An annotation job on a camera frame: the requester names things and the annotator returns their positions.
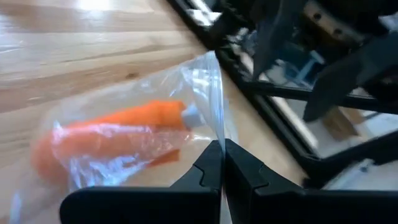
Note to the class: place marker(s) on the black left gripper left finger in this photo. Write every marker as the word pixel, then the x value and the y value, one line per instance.
pixel 155 205

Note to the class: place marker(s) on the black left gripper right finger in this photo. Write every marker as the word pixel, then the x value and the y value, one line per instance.
pixel 280 205

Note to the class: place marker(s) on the orange elastic bandage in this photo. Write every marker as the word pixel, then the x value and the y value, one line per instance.
pixel 149 113

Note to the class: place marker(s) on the clear plastic zip bag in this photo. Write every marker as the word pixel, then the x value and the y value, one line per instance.
pixel 199 81

